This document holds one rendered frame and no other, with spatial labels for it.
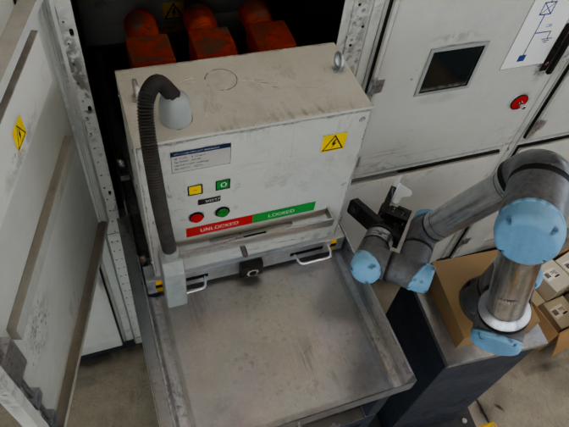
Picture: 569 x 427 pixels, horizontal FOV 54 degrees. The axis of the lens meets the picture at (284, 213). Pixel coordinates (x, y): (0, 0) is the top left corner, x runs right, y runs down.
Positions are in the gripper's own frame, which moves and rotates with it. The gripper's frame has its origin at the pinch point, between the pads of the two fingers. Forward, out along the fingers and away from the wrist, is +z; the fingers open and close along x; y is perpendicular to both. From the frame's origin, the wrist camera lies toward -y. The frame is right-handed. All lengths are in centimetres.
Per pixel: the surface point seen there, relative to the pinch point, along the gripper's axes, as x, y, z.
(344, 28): 45, -23, -8
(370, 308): -16.3, 6.7, -29.3
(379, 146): 5.8, -9.0, 13.6
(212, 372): -24, -22, -62
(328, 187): 14.7, -12.7, -28.2
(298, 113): 37, -20, -40
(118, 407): -104, -66, -42
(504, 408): -94, 69, 25
